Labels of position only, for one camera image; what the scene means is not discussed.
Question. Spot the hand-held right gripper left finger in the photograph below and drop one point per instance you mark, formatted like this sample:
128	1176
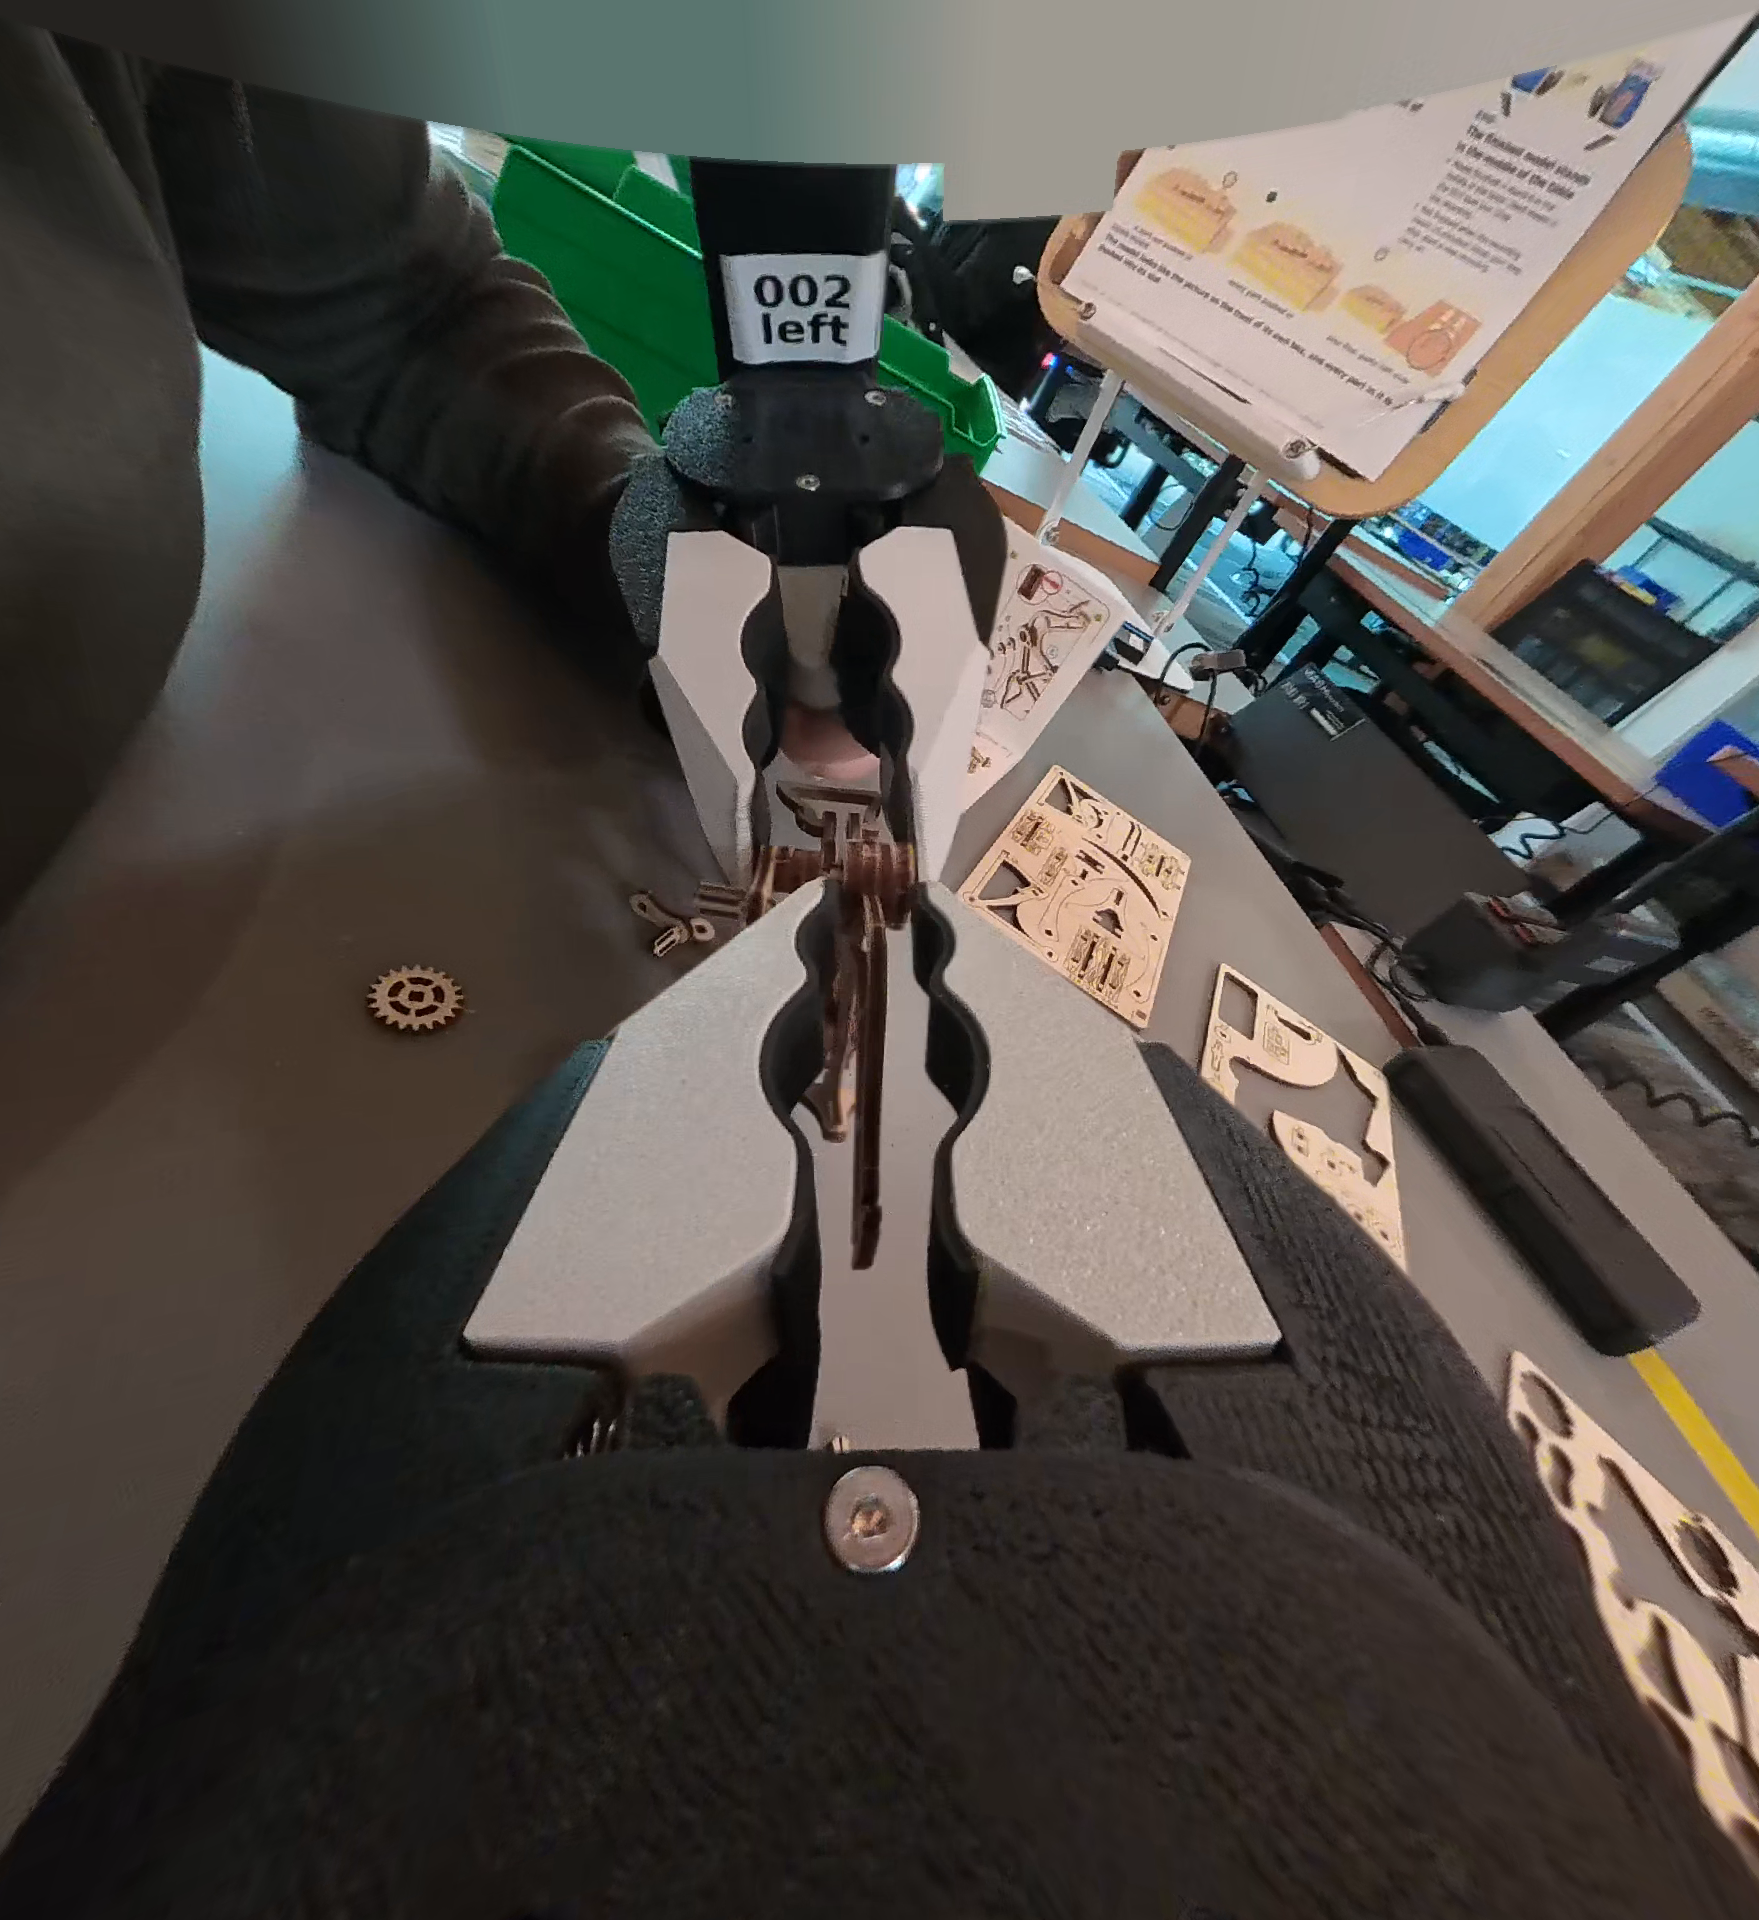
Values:
641	1200

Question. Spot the wooden gear axle assembly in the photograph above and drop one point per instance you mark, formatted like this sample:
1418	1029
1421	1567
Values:
864	878

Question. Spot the person's left forearm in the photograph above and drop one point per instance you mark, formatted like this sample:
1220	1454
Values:
445	345

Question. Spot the wooden clipboard stand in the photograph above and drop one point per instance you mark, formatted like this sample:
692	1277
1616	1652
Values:
1419	489

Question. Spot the wooden parts sheet slotted strips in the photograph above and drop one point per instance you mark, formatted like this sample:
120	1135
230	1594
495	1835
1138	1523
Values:
1074	899

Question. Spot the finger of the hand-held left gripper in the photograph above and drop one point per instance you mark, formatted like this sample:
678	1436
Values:
699	645
938	645

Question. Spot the grey power adapter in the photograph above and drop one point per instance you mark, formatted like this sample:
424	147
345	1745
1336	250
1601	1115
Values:
1524	953

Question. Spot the wooden link piece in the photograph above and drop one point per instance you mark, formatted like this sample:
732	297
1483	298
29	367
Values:
669	922

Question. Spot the large green plastic bin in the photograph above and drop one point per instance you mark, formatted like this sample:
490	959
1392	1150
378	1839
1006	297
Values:
594	254

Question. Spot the assembly instruction booklet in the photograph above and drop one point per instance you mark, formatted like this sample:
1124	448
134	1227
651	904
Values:
1044	645

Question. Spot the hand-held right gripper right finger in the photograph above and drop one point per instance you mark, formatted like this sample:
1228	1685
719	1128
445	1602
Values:
1104	1200

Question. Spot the emptied wooden parts sheet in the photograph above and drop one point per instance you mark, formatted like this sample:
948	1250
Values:
1570	1440

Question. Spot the wooden model frame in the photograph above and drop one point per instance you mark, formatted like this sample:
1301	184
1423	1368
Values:
864	1049

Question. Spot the wooden gear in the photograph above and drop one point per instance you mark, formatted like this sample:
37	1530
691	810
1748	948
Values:
397	996

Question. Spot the black flat box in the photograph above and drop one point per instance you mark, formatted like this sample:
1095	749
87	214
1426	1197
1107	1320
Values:
1360	781

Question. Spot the wooden parts sheet curved cutout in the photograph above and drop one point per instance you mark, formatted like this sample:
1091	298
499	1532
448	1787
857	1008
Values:
1270	1049

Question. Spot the person's left hand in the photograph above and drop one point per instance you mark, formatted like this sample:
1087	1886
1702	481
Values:
834	743

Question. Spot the blue plastic bin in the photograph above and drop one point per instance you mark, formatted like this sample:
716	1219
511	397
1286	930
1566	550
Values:
1719	773

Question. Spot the printed instruction sheet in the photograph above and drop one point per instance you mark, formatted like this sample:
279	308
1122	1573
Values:
1345	270

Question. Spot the wooden support post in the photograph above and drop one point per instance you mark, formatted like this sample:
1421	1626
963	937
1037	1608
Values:
1646	449

